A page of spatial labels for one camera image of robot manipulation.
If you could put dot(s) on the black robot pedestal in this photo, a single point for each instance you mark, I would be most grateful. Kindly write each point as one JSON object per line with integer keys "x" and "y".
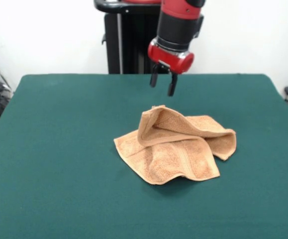
{"x": 114, "y": 49}

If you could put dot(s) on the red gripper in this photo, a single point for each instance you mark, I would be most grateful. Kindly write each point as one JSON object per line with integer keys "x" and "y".
{"x": 168, "y": 61}

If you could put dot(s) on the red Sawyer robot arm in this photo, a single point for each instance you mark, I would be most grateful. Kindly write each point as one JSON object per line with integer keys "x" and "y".
{"x": 178, "y": 27}

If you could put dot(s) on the tan terry towel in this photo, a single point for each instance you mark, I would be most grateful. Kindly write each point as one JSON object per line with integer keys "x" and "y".
{"x": 173, "y": 159}

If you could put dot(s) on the dark green table cloth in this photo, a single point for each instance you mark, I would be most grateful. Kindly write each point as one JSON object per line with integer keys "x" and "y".
{"x": 59, "y": 149}

